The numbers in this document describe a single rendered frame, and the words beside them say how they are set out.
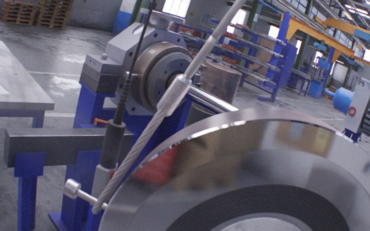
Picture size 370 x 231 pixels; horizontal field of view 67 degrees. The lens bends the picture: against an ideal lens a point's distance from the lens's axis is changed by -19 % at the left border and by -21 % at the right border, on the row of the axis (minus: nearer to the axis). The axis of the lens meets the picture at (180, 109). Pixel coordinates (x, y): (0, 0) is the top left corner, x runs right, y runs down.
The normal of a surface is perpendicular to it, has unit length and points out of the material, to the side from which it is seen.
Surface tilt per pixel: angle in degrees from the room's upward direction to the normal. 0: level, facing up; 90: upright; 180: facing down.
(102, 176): 90
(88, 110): 90
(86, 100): 90
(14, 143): 90
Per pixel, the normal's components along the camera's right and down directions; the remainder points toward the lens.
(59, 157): 0.66, 0.40
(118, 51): -0.69, -0.02
